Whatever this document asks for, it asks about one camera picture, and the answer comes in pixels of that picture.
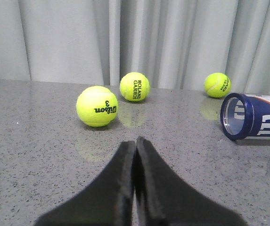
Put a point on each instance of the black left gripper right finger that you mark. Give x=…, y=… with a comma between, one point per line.
x=164, y=199

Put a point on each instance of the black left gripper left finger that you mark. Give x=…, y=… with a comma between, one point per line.
x=106, y=201

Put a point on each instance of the clear Wilson tennis ball can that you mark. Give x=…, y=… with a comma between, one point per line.
x=245, y=116

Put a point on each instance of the Wilson 3 yellow tennis ball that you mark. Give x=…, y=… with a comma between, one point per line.
x=97, y=106

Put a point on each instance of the Roland Garros yellow tennis ball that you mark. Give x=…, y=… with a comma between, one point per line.
x=134, y=86

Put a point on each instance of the Head Team yellow tennis ball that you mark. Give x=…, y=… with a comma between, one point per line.
x=217, y=85

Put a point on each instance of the grey pleated curtain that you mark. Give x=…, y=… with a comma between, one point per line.
x=175, y=43

